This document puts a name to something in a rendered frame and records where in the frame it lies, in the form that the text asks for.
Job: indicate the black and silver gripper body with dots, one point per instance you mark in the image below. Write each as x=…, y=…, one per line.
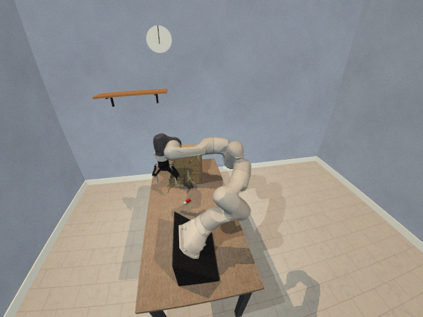
x=165, y=164

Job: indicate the wooden drawer front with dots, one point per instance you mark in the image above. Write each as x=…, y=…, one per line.
x=192, y=160
x=180, y=181
x=179, y=168
x=192, y=169
x=179, y=161
x=192, y=178

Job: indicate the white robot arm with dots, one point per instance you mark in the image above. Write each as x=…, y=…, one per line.
x=194, y=233

